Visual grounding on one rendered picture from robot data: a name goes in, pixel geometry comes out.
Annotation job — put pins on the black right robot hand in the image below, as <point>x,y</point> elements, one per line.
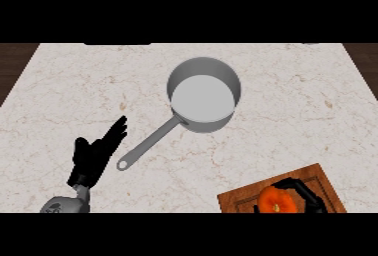
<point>305,195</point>

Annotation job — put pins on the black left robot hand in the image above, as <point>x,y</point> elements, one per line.
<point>94,156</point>

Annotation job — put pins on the orange squash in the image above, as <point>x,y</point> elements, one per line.
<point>277,199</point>

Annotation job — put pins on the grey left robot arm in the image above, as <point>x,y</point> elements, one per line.
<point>69,204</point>

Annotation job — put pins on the brown wooden cutting board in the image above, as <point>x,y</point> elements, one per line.
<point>242,200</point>

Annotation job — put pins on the grey metal saucepan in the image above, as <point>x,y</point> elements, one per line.
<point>205,94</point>

